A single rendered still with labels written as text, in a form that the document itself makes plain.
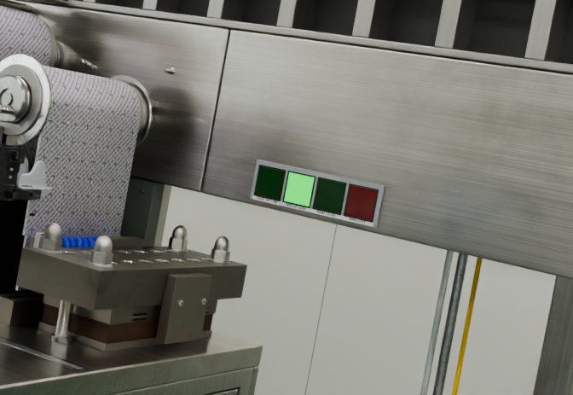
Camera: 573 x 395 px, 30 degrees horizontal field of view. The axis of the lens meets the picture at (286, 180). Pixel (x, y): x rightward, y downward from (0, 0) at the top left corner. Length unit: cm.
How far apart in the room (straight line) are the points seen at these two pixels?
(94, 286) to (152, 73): 56
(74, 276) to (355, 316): 286
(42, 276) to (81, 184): 22
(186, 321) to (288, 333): 280
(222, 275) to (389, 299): 251
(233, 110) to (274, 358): 278
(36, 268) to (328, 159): 51
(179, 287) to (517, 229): 54
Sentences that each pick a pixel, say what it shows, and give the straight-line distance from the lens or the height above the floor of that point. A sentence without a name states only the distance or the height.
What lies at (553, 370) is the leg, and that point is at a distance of 183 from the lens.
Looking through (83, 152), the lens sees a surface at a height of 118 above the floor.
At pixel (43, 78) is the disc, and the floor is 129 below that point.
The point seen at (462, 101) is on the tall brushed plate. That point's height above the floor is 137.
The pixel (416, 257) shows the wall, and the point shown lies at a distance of 427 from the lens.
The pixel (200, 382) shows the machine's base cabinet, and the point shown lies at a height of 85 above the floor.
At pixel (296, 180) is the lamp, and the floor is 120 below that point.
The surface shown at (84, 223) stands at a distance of 185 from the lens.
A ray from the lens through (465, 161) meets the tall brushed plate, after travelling 170.
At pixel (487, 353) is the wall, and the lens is 419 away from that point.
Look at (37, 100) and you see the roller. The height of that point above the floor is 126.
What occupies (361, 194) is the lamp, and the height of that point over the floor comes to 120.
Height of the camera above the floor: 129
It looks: 3 degrees down
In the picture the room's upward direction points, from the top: 10 degrees clockwise
